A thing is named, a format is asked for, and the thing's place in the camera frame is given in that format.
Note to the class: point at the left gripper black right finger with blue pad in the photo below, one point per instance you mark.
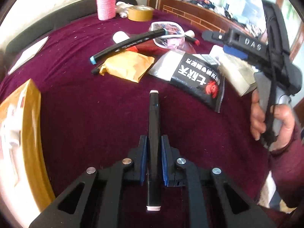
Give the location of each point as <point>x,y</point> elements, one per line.
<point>214,200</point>

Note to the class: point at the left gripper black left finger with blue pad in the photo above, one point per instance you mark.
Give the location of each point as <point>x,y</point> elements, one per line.
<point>93,199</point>

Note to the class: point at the beige cardboard box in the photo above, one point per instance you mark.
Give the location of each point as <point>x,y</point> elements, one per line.
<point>238,72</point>

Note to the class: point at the black marker white caps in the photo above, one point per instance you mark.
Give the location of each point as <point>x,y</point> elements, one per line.
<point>154,159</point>

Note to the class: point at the cartoon fairy clear pouch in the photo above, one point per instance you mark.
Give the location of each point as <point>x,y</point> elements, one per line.
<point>174,34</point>

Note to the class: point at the maroon sleeved forearm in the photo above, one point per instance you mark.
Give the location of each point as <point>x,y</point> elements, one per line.
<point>286,165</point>

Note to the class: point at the right hand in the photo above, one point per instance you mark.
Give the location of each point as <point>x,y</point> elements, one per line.
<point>281,112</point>

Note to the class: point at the yellow-rimmed cardboard box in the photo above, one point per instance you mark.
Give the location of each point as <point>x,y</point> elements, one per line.
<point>25,186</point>

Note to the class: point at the black snack packet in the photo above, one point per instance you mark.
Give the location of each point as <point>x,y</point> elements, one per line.
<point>197,74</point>

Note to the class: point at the black marker red cap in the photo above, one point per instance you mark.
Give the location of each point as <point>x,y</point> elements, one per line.
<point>192,40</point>

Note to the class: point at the small white bottle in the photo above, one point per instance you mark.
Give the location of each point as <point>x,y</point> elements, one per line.
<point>190,33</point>

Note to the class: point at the maroon velvet tablecloth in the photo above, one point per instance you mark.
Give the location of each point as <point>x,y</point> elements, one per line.
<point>94,121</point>

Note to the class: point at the red booklet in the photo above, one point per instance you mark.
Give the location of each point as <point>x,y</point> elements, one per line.
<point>149,48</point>

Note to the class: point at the small black marker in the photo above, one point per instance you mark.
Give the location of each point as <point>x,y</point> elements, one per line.
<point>96,69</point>

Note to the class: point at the brown wooden cabinet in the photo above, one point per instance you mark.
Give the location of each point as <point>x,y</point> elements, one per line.
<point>244,15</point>

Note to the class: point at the yellow paper packet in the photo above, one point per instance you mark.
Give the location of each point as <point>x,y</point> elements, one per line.
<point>127,65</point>

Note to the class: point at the black marker blue cap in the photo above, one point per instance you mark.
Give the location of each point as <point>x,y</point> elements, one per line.
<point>138,39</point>

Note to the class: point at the yellow tape roll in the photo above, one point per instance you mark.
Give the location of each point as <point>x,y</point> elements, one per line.
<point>140,13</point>

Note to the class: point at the white folded paper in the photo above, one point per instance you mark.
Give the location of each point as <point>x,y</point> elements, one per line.
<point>28,54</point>

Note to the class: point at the crumpled white tissue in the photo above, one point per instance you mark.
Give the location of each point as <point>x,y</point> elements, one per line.
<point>122,9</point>

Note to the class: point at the pink sleeved water bottle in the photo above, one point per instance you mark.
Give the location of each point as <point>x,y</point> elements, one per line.
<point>106,9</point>

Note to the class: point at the black leather sofa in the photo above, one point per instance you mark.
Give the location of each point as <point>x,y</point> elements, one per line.
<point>50,22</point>

